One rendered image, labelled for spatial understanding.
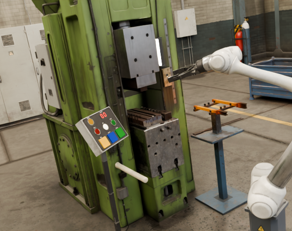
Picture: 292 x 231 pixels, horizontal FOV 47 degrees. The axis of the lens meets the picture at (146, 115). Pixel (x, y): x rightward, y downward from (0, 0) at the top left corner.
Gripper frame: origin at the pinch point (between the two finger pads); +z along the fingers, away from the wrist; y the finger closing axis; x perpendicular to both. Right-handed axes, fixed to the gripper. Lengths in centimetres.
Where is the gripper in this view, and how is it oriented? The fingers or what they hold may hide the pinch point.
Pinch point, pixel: (172, 76)
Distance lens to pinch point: 201.1
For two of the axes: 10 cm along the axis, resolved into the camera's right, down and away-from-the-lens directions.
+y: -3.0, 4.1, -8.6
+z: -8.7, 2.7, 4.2
